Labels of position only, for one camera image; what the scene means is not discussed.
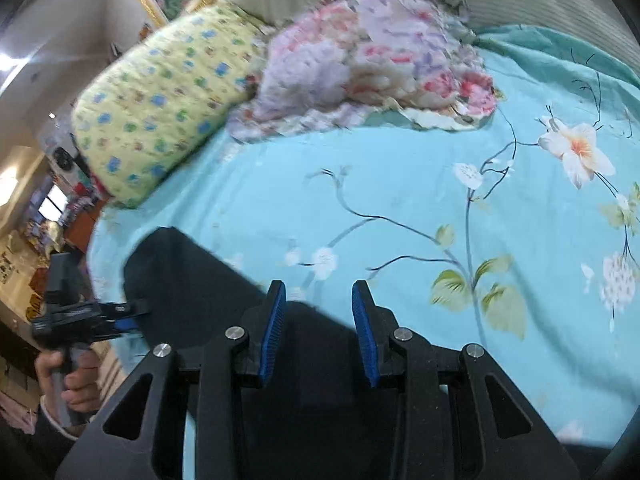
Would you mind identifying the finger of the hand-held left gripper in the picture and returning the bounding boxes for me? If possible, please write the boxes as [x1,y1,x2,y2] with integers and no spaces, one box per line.
[102,298,151,337]

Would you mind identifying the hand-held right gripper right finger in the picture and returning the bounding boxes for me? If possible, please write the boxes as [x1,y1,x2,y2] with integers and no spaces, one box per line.
[351,280,581,480]

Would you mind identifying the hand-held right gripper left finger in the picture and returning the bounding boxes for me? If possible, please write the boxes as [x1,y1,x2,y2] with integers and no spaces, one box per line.
[54,280,288,480]

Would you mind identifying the black pants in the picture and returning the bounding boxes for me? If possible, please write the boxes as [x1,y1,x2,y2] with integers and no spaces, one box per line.
[122,226,621,480]

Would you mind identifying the person's left forearm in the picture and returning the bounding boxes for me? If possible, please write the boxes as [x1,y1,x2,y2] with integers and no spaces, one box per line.
[30,395,96,480]

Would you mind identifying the person's left hand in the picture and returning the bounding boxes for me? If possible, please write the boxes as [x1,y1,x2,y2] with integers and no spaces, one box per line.
[35,347,105,426]

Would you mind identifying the turquoise floral bed sheet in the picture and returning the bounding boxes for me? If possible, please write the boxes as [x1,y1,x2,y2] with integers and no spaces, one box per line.
[85,25,640,448]

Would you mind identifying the yellow patterned pillow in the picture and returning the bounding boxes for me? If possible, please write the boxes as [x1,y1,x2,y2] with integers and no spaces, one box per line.
[71,1,273,209]

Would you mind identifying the pink floral quilt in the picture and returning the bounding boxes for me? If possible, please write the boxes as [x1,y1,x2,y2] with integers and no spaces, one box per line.
[226,0,500,143]

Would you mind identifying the beige striped headboard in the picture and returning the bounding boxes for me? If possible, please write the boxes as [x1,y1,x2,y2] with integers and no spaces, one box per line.
[450,0,640,81]

